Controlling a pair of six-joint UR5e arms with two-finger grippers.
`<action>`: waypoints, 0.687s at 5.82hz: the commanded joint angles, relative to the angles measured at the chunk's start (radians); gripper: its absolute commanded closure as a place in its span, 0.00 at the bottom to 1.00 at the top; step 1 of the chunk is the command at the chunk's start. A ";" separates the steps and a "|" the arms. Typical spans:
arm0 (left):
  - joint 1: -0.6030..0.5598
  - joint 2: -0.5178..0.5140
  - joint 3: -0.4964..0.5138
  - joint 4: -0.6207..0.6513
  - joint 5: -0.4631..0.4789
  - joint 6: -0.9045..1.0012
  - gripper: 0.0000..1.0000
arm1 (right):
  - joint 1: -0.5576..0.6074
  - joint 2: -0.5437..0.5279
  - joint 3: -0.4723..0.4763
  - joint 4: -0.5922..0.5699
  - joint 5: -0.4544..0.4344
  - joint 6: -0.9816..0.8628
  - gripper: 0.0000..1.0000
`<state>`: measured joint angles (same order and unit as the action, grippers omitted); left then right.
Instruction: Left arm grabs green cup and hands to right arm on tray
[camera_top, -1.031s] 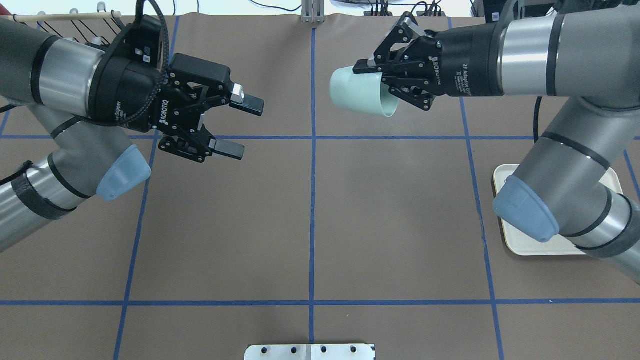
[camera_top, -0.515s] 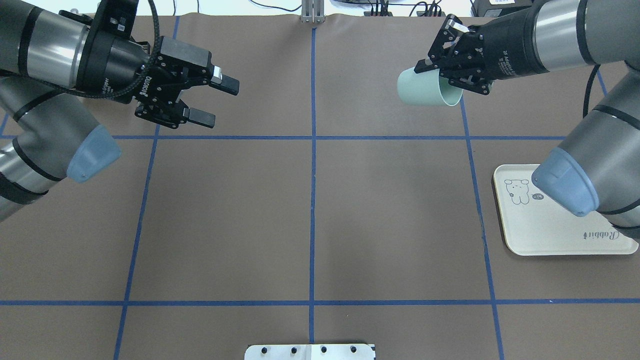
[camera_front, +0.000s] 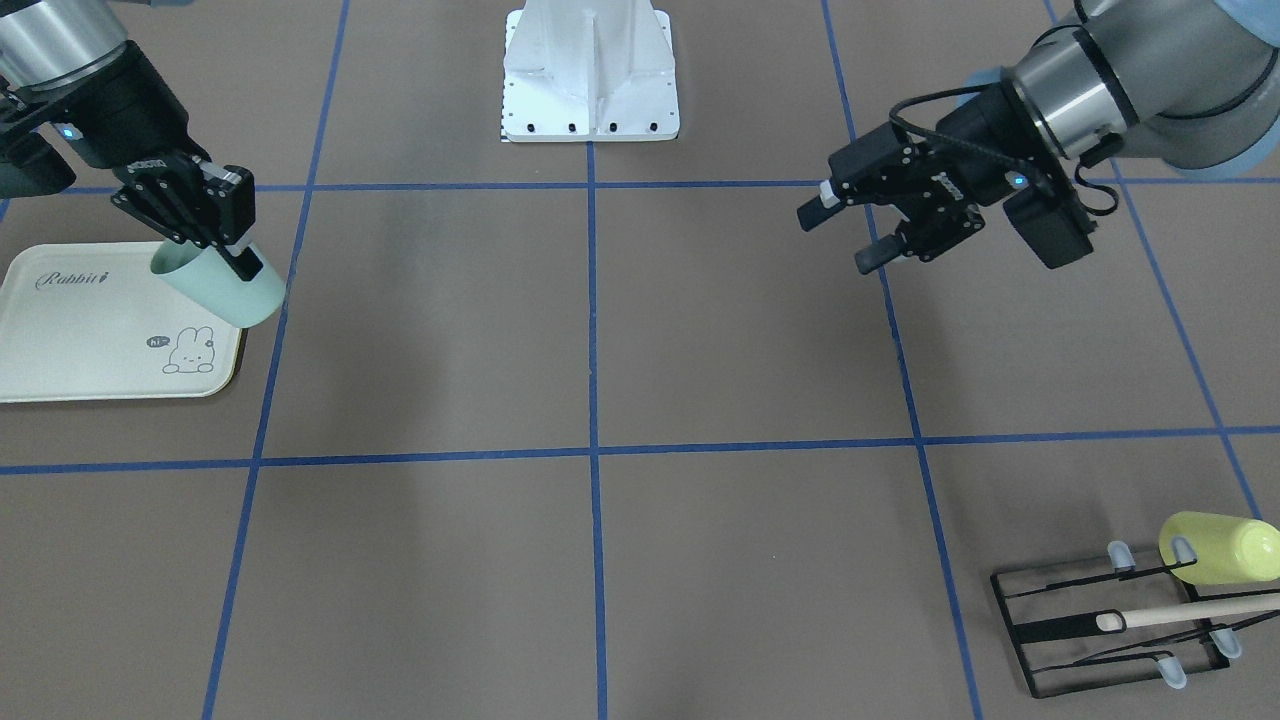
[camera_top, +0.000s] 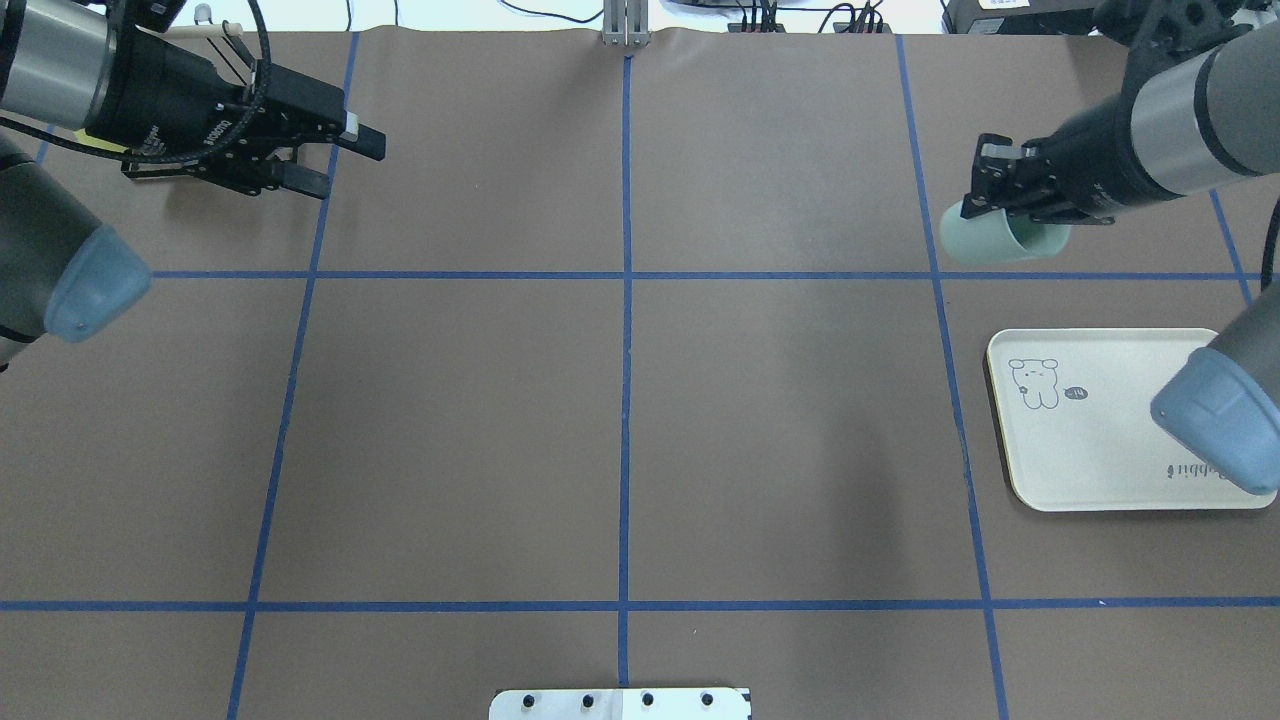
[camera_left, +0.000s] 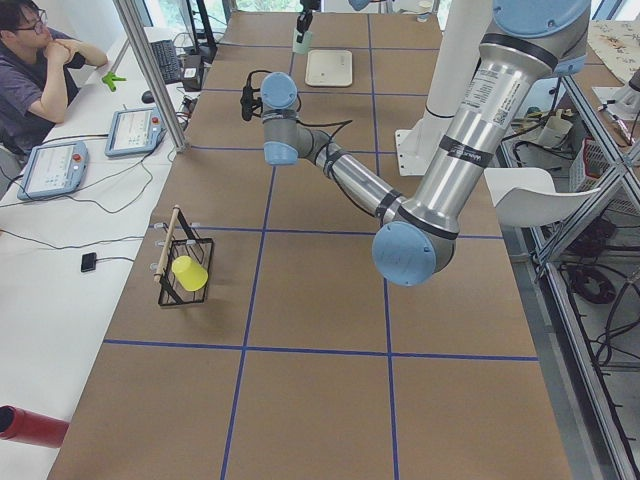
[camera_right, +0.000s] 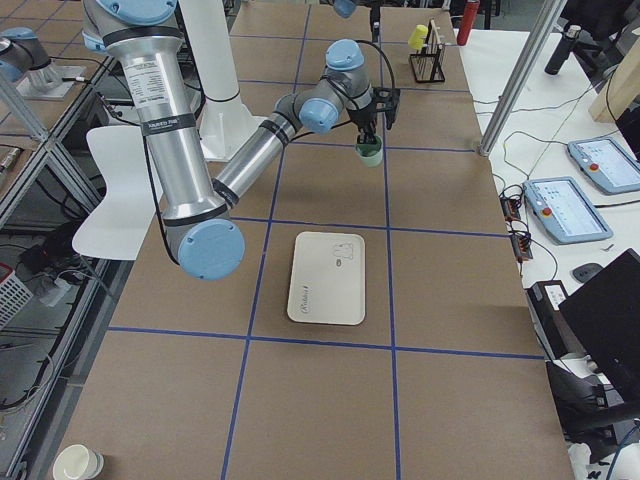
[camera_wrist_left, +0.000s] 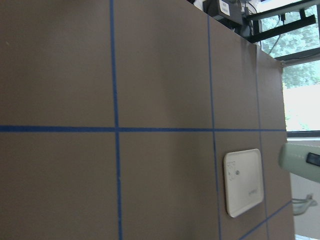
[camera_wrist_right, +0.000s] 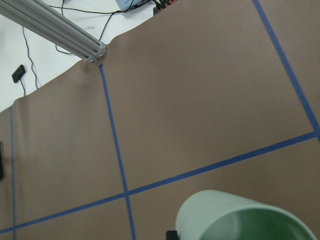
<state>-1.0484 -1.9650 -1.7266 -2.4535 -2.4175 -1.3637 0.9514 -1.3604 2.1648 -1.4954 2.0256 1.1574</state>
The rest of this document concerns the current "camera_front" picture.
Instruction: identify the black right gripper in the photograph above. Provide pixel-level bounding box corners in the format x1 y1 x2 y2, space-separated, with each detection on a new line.
55 45 265 283

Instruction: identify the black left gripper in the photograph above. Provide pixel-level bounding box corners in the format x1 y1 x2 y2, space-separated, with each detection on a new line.
797 100 1021 275

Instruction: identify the pale green cup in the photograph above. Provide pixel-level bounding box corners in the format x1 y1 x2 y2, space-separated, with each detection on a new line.
150 241 285 329

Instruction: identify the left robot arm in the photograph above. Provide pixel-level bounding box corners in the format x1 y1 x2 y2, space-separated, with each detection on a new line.
797 1 1279 274

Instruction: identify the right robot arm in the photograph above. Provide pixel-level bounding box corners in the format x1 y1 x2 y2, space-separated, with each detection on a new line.
1 1 265 281

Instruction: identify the cream rabbit tray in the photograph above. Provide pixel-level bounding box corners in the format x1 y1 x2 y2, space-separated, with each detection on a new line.
1 242 243 404

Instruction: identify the yellow cup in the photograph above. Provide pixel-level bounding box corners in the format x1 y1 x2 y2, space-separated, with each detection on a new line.
1158 511 1279 585

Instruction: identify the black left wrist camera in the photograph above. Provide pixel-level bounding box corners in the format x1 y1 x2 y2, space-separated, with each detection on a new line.
1004 178 1094 270

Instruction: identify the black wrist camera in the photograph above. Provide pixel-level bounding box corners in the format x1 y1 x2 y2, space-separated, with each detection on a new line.
1 117 77 199
1004 178 1094 270

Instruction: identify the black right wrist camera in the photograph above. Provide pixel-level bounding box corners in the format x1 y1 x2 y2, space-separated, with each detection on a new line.
1 117 77 199

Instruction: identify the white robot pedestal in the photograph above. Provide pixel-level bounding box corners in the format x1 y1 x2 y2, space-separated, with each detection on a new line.
500 1 681 143

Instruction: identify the black wire cup rack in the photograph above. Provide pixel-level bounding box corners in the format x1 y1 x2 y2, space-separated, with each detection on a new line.
989 536 1277 700

